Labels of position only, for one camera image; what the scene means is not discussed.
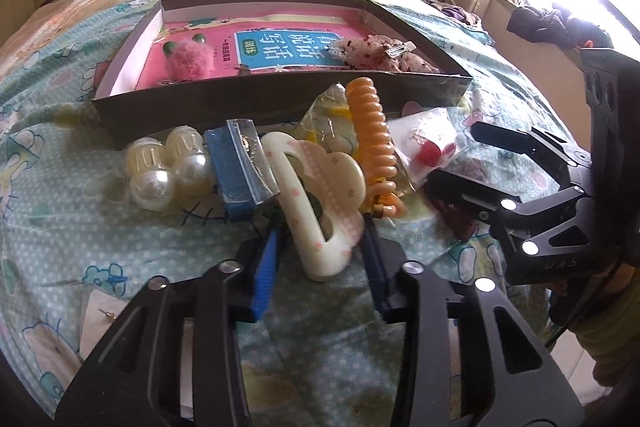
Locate dark cardboard box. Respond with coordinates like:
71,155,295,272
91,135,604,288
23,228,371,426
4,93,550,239
92,0,475,150

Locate maroon hair clip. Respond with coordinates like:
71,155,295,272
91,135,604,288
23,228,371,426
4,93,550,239
432,197,483,242

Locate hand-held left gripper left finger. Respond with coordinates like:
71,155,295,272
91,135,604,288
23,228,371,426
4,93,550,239
52,224,288,427

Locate plastic bag of red beads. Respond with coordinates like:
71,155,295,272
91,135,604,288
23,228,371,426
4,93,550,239
387,107,471,185

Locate blue box with clear lid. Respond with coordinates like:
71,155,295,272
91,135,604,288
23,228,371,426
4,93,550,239
202,118,281,222

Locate pink fluffy hair clip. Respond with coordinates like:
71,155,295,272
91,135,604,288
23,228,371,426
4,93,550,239
167,38,213,82

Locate person's right forearm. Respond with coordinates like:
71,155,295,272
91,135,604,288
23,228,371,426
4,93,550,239
550,252,640,358

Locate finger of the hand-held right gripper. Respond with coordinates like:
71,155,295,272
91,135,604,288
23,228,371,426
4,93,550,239
426,170,597,259
471,122,594,188

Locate dark clothes on windowsill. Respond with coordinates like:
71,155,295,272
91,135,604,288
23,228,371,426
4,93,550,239
506,4,613,50

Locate plastic bag of yellow rings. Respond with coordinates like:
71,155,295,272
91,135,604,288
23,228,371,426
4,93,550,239
299,82,418,208

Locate cartoon cat printed bed sheet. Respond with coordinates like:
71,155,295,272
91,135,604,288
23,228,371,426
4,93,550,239
0,0,596,427

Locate floral bow hair clip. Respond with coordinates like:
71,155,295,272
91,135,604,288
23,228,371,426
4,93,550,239
325,34,441,75

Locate white earring card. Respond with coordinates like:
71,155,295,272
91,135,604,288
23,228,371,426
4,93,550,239
80,289,131,360

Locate pearl hair clip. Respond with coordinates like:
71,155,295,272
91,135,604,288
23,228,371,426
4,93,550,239
165,126,213,192
125,138,178,212

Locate pink book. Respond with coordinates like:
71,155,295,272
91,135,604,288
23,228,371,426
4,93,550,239
137,9,381,90

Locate green bead hair clip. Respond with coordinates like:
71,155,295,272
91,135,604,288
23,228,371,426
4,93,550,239
160,33,207,58

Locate white cloud-shaped hair claw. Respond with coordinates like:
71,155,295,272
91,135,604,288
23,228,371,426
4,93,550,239
261,132,366,282

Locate orange spiral hair tie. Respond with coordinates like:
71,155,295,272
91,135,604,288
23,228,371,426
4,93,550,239
346,77,407,219

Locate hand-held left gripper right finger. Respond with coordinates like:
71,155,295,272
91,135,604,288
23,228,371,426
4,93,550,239
360,219,586,427

